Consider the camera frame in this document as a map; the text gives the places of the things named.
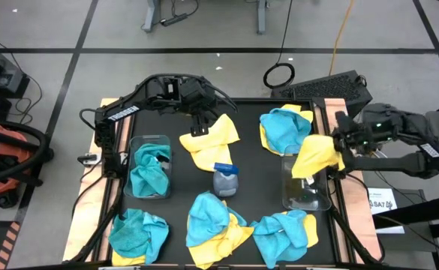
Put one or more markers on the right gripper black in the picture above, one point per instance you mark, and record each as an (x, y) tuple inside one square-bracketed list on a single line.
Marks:
[(358, 135)]

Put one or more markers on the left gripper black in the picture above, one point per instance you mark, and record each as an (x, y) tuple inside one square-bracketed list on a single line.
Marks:
[(200, 97)]

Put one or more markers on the blue microfiber towel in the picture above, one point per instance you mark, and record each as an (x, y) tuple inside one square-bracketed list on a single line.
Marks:
[(157, 232), (148, 172), (208, 217), (279, 236), (284, 129)]

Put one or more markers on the teal fluffy microfiber towel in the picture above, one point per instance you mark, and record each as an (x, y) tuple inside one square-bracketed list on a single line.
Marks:
[(127, 236)]

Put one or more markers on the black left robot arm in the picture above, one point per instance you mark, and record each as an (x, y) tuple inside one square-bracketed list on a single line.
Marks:
[(123, 112)]

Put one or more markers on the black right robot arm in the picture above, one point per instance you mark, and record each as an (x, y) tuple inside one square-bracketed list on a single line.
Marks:
[(391, 163)]

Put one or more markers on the teal yellow cloths top right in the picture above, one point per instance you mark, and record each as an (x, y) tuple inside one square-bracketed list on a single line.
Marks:
[(307, 115)]

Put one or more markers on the clear plastic basket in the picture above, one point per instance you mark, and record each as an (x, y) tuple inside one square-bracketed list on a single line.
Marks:
[(305, 198), (144, 139)]

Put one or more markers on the spray bottle with blue cap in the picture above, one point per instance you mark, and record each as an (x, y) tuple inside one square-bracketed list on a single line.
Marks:
[(224, 183)]

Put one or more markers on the light wooden table board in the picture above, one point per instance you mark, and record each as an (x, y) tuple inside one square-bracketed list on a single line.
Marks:
[(358, 210), (88, 210)]

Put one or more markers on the white paper sign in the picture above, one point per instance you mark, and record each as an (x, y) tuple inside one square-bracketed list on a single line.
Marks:
[(382, 204)]

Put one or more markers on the black power strip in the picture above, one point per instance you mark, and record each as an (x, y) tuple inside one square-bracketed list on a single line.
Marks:
[(174, 20)]

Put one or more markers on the grey desk leg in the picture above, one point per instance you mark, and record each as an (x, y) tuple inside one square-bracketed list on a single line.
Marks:
[(262, 17), (151, 15)]

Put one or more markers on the orange and black vacuum cleaner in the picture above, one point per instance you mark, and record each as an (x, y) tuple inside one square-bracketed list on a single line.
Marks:
[(12, 144)]

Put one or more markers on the black equipment case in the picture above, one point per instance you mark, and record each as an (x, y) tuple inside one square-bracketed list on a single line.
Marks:
[(1, 75)]

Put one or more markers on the small grey side bracket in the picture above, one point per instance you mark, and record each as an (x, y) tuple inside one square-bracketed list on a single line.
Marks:
[(88, 159)]

